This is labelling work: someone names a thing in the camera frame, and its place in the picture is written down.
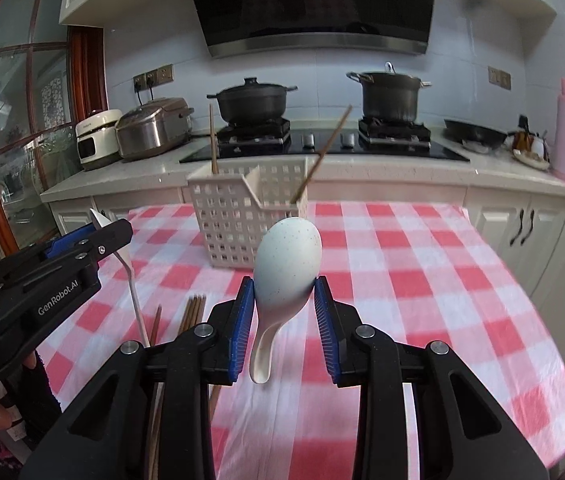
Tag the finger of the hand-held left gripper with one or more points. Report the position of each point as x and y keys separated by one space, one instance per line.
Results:
x=70 y=240
x=112 y=240

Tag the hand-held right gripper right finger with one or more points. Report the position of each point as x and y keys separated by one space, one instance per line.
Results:
x=326 y=325

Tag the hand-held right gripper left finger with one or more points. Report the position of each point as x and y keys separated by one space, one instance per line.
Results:
x=242 y=325

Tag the wooden chopstick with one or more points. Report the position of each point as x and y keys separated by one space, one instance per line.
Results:
x=200 y=312
x=327 y=140
x=186 y=315
x=190 y=315
x=212 y=135
x=195 y=312

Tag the speckled pale blue ceramic spoon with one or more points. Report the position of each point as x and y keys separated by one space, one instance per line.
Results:
x=287 y=260

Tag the dark brown chopstick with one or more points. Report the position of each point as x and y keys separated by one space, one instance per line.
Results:
x=215 y=402
x=156 y=325

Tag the white perforated utensil basket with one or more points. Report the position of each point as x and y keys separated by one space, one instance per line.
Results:
x=222 y=230

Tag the red white checkered tablecloth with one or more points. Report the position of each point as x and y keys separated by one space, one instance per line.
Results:
x=412 y=285

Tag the cream small cooker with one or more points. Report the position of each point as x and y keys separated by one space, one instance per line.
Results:
x=95 y=142

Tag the silver rice cooker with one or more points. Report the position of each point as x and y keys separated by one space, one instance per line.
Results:
x=152 y=130

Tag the red wooden glass door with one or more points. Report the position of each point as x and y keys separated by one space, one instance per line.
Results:
x=22 y=110

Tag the black glass gas cooktop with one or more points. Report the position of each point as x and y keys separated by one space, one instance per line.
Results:
x=322 y=152

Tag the silver stove knob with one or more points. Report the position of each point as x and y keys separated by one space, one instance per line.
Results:
x=347 y=140
x=308 y=140

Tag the black casserole pot with lid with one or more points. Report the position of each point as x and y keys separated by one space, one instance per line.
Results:
x=252 y=102

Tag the speckled stone countertop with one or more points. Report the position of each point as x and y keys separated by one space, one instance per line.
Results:
x=502 y=175

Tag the tall grey stockpot with lid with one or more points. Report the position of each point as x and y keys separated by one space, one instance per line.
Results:
x=390 y=97

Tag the black frying pan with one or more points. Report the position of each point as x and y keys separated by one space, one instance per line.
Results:
x=472 y=132

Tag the small white dish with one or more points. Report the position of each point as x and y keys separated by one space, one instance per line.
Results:
x=532 y=162

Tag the small white cup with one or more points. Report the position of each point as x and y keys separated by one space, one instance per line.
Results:
x=540 y=147

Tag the black range hood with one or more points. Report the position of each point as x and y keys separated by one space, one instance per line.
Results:
x=312 y=5

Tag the gold double wall outlet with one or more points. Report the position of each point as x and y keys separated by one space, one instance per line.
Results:
x=499 y=75

